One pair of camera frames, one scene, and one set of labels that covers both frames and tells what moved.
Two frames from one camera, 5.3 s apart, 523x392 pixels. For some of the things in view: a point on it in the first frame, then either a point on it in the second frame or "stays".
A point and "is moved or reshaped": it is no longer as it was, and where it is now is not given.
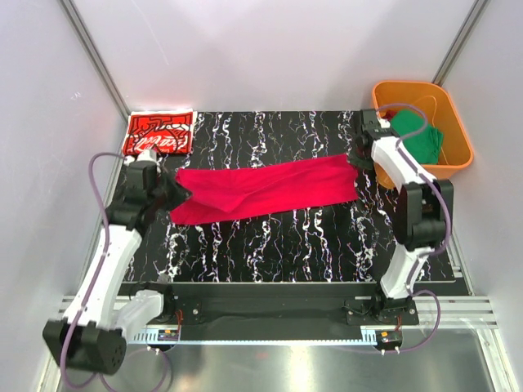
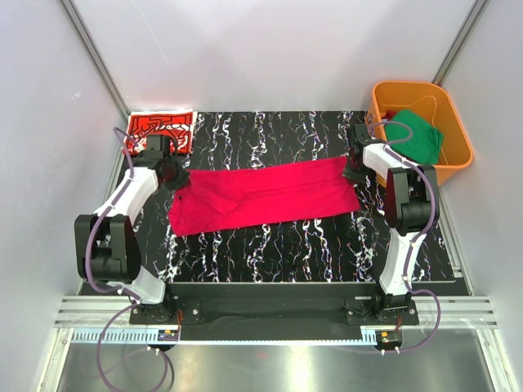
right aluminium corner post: [462, 42] stays
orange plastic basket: [439, 109] stays
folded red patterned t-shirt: [167, 131] stays
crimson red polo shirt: [220, 191] is moved or reshaped
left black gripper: [171, 192] -> [178, 176]
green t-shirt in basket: [424, 141] stays
